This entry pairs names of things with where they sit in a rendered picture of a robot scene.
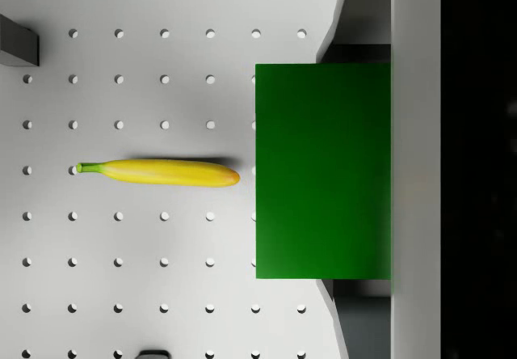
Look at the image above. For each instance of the banana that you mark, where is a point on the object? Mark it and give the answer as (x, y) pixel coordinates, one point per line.
(169, 173)

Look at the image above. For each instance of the small white bottle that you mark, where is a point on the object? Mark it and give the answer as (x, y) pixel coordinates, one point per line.
(153, 355)

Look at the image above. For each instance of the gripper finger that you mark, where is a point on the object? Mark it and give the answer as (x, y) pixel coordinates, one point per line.
(359, 53)
(355, 287)

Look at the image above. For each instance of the green block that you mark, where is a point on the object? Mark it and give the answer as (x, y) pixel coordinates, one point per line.
(323, 173)

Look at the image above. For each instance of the grey cube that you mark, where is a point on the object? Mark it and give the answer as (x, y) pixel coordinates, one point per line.
(18, 41)

